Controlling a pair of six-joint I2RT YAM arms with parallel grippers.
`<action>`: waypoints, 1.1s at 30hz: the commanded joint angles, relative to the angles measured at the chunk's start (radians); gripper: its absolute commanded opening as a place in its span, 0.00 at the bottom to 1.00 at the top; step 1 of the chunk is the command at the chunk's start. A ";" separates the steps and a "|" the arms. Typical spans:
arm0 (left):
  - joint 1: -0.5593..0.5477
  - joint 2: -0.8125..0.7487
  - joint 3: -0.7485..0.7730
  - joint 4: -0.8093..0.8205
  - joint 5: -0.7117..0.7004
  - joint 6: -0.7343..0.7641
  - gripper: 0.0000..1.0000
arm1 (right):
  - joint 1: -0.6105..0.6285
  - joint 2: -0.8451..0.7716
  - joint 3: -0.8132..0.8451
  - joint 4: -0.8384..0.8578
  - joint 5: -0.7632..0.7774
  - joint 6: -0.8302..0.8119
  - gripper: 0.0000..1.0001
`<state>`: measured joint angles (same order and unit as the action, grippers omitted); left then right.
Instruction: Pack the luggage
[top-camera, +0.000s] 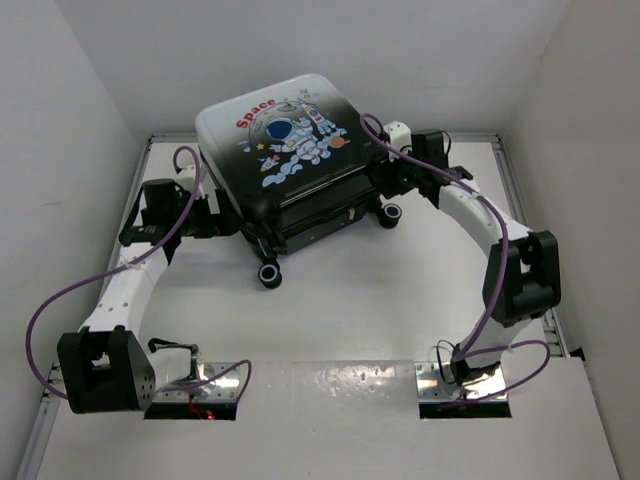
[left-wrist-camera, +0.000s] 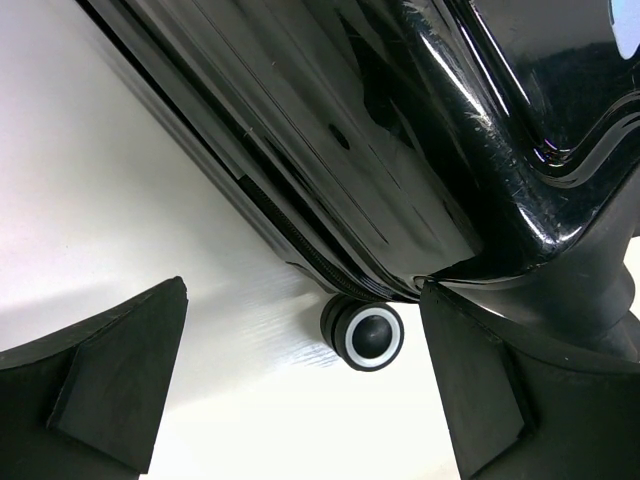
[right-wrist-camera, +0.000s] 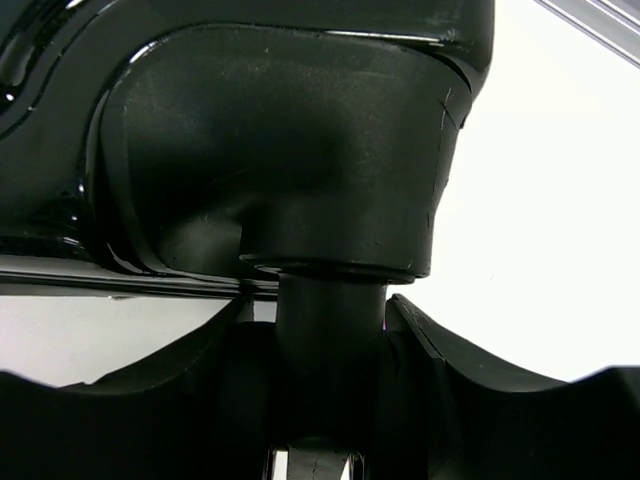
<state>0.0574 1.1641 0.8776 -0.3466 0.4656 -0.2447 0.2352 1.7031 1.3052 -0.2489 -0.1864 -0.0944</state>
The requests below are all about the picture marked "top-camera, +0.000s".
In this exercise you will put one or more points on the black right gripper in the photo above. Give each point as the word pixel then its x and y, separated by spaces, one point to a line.
pixel 388 181

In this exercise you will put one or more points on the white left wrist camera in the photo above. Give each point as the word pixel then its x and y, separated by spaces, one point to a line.
pixel 189 177

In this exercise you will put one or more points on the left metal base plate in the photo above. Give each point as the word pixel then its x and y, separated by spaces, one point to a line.
pixel 222 390

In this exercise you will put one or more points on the metal base plate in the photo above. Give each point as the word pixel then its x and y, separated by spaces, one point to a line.
pixel 435 384
pixel 222 390

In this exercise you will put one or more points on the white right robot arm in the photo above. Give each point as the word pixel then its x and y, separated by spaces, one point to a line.
pixel 522 278

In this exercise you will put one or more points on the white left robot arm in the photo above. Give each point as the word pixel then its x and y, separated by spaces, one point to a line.
pixel 104 366

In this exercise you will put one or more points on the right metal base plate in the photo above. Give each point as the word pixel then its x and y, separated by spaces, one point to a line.
pixel 435 384

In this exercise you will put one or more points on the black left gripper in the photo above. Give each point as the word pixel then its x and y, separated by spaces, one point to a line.
pixel 224 223

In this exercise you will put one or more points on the grey suitcase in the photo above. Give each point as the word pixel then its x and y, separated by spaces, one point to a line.
pixel 295 165

